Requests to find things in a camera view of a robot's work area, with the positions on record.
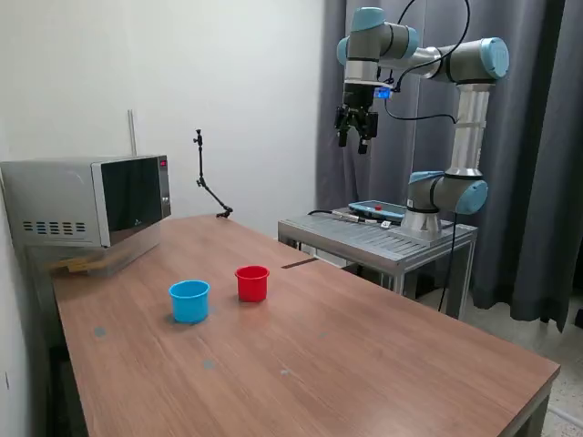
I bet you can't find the white floor cable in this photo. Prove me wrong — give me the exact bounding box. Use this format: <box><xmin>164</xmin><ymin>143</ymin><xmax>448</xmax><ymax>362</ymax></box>
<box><xmin>548</xmin><ymin>406</ymin><xmax>583</xmax><ymax>423</ymax></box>

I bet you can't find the robot teach pendant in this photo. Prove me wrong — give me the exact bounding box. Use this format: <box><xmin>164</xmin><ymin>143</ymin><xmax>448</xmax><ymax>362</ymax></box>
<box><xmin>348</xmin><ymin>198</ymin><xmax>406</xmax><ymax>219</ymax></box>

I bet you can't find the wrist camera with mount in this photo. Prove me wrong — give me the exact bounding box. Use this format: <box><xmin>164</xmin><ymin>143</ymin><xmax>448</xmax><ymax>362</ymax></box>
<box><xmin>373</xmin><ymin>80</ymin><xmax>396</xmax><ymax>104</ymax></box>

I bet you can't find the red plastic cup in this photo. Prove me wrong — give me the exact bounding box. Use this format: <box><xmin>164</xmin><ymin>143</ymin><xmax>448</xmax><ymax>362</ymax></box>
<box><xmin>234</xmin><ymin>265</ymin><xmax>271</xmax><ymax>304</ymax></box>

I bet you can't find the wooden block stack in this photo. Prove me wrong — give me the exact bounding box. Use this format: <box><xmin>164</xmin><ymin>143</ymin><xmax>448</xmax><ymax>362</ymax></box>
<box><xmin>48</xmin><ymin>257</ymin><xmax>108</xmax><ymax>275</ymax></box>

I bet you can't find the white wall pipe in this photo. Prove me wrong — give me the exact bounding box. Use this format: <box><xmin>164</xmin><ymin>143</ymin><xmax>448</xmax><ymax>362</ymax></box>
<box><xmin>127</xmin><ymin>107</ymin><xmax>138</xmax><ymax>156</ymax></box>

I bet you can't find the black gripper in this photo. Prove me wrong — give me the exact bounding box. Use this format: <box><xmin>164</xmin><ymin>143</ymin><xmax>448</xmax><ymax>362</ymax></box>
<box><xmin>334</xmin><ymin>83</ymin><xmax>380</xmax><ymax>156</ymax></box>

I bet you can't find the silver microwave oven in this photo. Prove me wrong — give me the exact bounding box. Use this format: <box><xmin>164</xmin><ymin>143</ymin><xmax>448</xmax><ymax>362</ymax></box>
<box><xmin>0</xmin><ymin>153</ymin><xmax>172</xmax><ymax>249</ymax></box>

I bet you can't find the black camera cable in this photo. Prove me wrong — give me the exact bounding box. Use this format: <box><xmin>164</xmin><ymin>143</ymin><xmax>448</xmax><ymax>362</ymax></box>
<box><xmin>376</xmin><ymin>0</ymin><xmax>471</xmax><ymax>124</ymax></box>

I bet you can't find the black power cable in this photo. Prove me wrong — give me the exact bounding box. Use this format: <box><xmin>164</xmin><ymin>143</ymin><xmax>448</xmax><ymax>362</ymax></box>
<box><xmin>437</xmin><ymin>212</ymin><xmax>461</xmax><ymax>313</ymax></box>

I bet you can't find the blue plastic cup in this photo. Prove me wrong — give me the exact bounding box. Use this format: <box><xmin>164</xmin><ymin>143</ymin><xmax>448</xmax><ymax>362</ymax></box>
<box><xmin>168</xmin><ymin>279</ymin><xmax>211</xmax><ymax>325</ymax></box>

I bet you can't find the grey curtain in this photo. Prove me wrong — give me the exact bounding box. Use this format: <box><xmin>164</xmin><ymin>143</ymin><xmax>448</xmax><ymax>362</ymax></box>
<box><xmin>315</xmin><ymin>0</ymin><xmax>583</xmax><ymax>333</ymax></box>

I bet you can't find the clear plastic box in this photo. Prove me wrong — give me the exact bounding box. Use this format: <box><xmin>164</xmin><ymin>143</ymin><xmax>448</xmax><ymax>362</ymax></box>
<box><xmin>25</xmin><ymin>222</ymin><xmax>160</xmax><ymax>279</ymax></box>

